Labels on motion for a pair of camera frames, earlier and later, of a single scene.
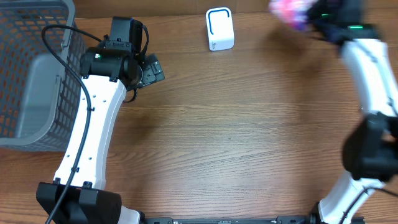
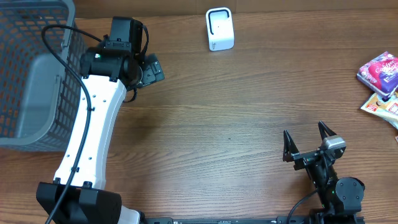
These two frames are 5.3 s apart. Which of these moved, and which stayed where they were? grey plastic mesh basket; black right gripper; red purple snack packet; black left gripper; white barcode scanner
Moved: red purple snack packet; black right gripper
Stayed: white barcode scanner; black left gripper; grey plastic mesh basket
